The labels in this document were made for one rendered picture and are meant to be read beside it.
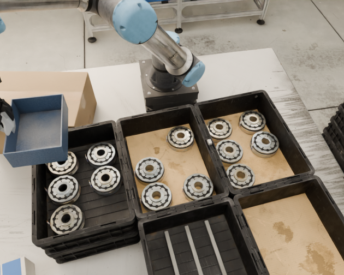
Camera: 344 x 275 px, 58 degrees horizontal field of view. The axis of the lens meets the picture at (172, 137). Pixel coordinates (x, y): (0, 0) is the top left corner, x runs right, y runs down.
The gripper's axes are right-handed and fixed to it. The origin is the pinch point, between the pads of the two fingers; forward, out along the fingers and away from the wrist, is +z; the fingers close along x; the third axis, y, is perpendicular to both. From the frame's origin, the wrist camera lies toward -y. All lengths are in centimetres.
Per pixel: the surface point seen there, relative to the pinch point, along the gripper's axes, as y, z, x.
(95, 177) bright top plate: 4.2, 28.3, 15.1
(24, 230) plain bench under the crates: 13.7, 40.2, -15.6
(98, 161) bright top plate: -2.1, 28.2, 16.3
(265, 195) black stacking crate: 21, 32, 70
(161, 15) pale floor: -224, 121, 51
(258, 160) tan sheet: 4, 39, 74
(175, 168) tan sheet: 3, 35, 43
